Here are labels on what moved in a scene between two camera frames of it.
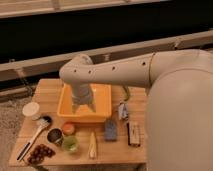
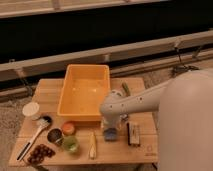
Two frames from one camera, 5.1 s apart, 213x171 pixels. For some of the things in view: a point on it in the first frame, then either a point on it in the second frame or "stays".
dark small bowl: x=55 y=136 stays
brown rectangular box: x=133 y=133 stays
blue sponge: x=111 y=130 stays
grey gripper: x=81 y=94 → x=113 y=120
